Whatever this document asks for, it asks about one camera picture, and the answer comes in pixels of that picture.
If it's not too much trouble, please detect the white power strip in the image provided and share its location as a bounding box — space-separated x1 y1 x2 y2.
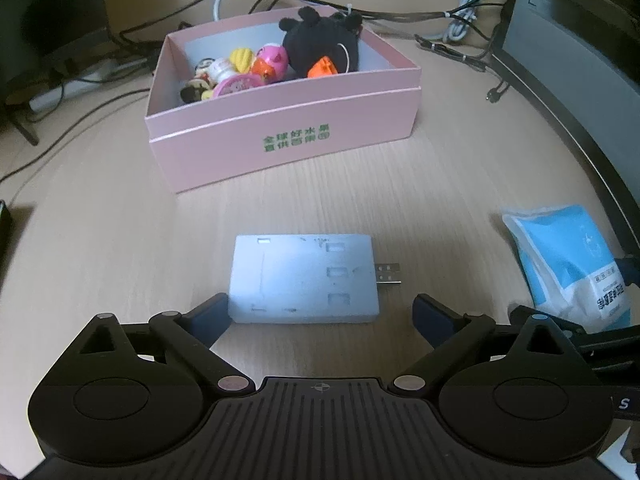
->
29 62 151 114

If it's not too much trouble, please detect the white usb hub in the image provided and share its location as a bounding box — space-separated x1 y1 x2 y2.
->
227 232 402 325

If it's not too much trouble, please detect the black computer monitor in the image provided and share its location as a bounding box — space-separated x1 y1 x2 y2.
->
0 0 109 147

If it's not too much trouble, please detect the brown doll figurine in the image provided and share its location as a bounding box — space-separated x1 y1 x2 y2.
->
179 57 236 105

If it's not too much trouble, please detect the long black cable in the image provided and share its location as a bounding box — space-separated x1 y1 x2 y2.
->
0 102 151 187

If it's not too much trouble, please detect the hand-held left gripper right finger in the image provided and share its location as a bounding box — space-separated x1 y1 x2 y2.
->
390 294 587 394

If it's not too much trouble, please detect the pink cardboard box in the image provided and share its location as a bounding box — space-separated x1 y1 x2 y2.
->
144 4 424 195

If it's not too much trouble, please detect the black cable bundle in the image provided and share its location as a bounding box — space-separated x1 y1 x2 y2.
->
107 0 512 62

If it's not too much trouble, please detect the pink round toy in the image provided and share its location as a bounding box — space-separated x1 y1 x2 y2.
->
212 74 262 100

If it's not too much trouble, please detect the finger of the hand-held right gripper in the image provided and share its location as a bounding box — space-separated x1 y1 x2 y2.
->
617 255 640 287
509 303 640 366

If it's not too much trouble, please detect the black plush toy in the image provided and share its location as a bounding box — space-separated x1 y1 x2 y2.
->
278 6 364 80

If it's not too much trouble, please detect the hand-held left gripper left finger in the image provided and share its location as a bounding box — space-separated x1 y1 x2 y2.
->
65 292 254 394

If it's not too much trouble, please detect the yellow plastic toy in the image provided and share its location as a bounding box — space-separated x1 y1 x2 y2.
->
229 47 255 74

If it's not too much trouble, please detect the small orange toy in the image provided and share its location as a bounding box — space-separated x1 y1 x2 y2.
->
306 56 335 80

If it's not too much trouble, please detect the pink egg-shaped toy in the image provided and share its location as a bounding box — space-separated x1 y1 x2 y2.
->
250 44 290 82

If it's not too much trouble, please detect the blue wipes packet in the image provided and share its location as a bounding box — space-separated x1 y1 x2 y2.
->
501 204 632 335

